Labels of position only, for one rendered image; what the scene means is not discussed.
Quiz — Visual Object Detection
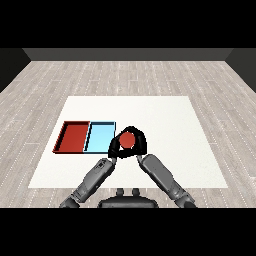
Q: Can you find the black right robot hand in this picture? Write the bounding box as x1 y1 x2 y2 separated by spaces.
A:
117 125 148 160

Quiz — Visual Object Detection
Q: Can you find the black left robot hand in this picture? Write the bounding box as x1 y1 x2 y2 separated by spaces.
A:
108 126 132 160

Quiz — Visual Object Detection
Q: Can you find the small red can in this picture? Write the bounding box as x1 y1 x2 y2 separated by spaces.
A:
119 131 136 150

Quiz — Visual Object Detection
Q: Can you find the light blue shallow open box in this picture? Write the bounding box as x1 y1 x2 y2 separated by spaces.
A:
82 121 117 154

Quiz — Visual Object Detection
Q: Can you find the red shallow open box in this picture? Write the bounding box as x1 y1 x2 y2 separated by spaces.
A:
52 120 92 155

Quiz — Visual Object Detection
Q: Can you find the dark grey robot body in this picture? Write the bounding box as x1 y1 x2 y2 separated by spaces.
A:
97 187 160 209

